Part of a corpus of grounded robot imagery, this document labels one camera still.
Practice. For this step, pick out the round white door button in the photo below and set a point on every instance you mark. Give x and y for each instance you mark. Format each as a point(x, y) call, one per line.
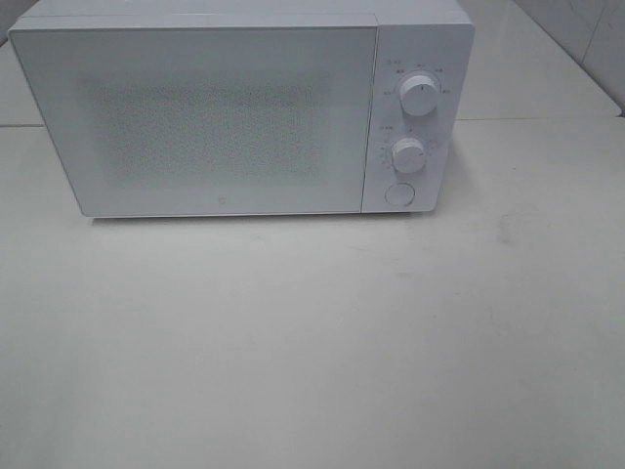
point(400, 194)

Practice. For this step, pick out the lower white timer knob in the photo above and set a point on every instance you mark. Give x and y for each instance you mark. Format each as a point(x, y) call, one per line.
point(408, 155)

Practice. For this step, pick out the upper white power knob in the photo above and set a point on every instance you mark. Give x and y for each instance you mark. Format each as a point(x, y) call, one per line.
point(418, 93)

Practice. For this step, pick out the white microwave oven body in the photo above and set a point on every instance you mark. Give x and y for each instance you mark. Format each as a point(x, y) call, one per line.
point(431, 36)

